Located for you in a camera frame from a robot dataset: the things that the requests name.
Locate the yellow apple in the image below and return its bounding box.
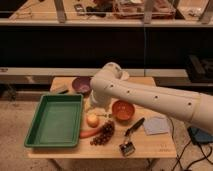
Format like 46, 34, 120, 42
86, 114, 99, 128

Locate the orange carrot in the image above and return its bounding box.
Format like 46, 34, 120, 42
79, 127, 101, 139

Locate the metal spoon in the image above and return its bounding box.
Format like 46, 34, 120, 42
97, 114, 113, 118

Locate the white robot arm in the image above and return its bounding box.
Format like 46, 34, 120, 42
90, 62, 213, 135

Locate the black handled brush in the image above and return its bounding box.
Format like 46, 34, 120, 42
124, 118, 145, 137

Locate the bunch of red grapes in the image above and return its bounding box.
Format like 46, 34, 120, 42
90, 121, 115, 145

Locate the grey block eraser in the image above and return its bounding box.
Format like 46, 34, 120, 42
51, 85, 69, 94

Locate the green plastic tray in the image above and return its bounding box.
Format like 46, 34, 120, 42
25, 94, 83, 148

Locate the black power box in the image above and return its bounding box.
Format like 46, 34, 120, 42
187, 126, 213, 145

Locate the grey folded cloth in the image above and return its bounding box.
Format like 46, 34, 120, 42
143, 117, 170, 135

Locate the purple bowl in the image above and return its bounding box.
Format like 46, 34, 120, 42
72, 77, 91, 94

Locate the black binder clip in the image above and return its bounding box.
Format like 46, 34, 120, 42
119, 138, 135, 157

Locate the wooden table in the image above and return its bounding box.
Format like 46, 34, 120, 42
27, 76, 178, 160

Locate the black cable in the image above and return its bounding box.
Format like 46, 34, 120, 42
170, 116, 213, 171

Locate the orange bowl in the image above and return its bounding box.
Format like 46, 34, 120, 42
112, 100, 135, 121

